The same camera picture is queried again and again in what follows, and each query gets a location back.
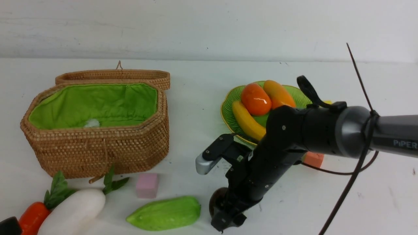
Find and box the woven wicker basket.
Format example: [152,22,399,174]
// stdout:
[20,82,170,179]

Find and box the green bitter gourd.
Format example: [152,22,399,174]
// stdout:
[126,196,201,231]

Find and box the yellow banana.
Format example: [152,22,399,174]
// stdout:
[232,100,266,142]

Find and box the orange mango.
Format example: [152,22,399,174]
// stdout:
[263,80,297,110]

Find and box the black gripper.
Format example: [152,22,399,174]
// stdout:
[211,150,306,232]

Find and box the light pink foam cube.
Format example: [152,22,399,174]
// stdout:
[136,173,159,199]

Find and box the woven basket lid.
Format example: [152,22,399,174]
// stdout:
[55,61,171,90]

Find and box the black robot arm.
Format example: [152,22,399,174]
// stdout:
[202,106,417,235]

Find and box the salmon pink foam cube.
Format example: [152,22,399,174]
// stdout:
[302,152,324,168]

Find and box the black cable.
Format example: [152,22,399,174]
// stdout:
[296,42,381,235]

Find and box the orange carrot with leaves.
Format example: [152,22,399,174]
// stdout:
[19,171,76,235]

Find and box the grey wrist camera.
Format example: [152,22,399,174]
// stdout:
[195,133,252,176]

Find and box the dark purple mangosteen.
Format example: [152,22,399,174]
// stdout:
[209,187,228,218]

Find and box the black object at corner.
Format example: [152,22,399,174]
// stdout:
[0,217,22,235]

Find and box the white radish with leaves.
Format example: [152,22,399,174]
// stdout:
[38,166,130,235]

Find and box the green glass leaf plate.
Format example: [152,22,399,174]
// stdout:
[220,85,312,146]

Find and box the orange persimmon with leaves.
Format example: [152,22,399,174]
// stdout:
[240,83,272,116]

